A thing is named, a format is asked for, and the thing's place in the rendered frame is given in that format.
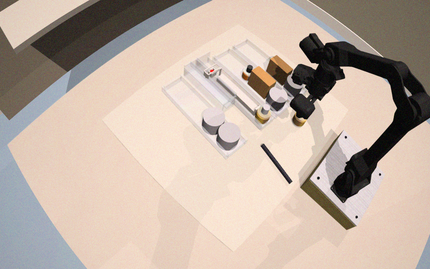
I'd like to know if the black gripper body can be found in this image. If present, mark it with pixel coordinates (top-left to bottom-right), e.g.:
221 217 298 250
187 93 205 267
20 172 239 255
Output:
290 72 336 120

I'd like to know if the brown jar with white label and black lid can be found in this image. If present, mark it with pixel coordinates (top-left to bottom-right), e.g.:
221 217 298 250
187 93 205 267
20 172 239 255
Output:
242 65 253 82

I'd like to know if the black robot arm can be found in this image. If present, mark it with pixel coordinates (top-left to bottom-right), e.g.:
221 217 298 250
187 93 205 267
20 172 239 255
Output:
291 33 430 203

